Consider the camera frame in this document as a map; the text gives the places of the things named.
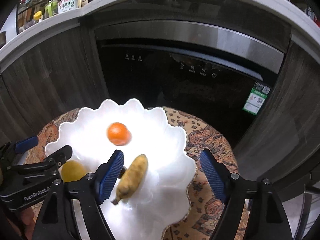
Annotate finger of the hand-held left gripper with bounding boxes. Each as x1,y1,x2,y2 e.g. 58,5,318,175
10,144,73,180
0,136,39,162

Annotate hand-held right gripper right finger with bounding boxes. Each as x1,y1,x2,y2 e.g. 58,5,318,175
200,149,293,240

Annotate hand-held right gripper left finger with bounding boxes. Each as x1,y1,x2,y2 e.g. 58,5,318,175
32,149,125,240

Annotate small yellow banana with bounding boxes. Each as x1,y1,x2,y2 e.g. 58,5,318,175
111,154,149,205

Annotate yellow lemon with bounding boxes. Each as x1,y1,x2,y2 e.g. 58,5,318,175
61,160,87,182

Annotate white scalloped bowl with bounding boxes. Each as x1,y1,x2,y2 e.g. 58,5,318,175
44,98,197,240

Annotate orange mandarin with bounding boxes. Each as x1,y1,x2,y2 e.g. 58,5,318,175
107,122,132,146

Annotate person's left hand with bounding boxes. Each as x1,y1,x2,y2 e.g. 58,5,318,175
15,205,37,235

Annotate patterned red tablecloth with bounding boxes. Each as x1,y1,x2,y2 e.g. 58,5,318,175
24,106,250,240

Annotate dark wood cabinet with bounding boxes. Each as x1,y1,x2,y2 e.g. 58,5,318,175
0,20,110,143
232,40,320,202

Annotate black built-in dishwasher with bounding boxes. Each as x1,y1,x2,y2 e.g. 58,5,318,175
94,20,292,152

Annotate grey refrigerator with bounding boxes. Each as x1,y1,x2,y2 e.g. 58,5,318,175
300,172,320,240

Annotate black wire spice rack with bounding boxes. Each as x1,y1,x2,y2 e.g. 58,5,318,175
15,0,60,34

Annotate green handled oil bottle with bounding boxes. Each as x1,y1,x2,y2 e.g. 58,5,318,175
44,0,59,18

